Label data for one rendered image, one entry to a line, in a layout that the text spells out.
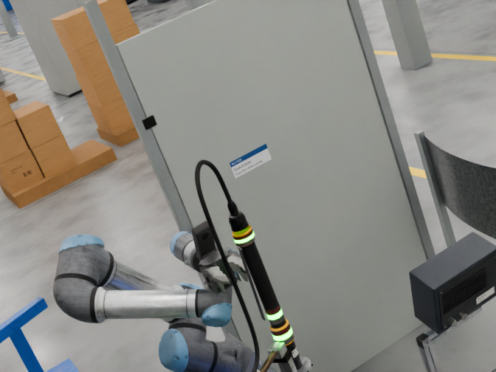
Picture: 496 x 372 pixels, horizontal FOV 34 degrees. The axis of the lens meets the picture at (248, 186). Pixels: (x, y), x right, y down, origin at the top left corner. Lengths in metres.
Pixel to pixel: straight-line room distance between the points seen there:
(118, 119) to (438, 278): 7.68
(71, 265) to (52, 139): 7.00
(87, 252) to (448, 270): 1.04
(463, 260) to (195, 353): 0.84
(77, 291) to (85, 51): 7.57
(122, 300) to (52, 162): 7.12
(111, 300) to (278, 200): 1.76
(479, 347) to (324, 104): 1.42
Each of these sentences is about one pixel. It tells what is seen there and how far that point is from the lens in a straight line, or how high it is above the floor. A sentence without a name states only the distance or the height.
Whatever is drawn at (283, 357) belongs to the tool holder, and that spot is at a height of 1.53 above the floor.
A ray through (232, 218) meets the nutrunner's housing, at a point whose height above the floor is 1.86.
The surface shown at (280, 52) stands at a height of 1.67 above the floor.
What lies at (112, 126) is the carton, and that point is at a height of 0.23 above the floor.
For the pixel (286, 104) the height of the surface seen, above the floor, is 1.44.
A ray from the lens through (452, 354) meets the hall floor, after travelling 4.23.
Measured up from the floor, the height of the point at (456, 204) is 0.64.
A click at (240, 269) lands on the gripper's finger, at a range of 1.90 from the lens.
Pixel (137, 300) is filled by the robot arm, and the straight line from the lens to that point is 2.16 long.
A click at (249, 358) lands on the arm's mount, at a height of 1.18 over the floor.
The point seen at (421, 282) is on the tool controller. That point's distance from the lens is 2.44.
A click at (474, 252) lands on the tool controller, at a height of 1.24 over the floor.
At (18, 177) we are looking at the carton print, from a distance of 9.18.
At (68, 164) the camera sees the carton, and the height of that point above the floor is 0.17.
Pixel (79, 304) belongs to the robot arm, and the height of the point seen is 1.62.
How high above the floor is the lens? 2.49
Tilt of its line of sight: 21 degrees down
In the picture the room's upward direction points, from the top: 21 degrees counter-clockwise
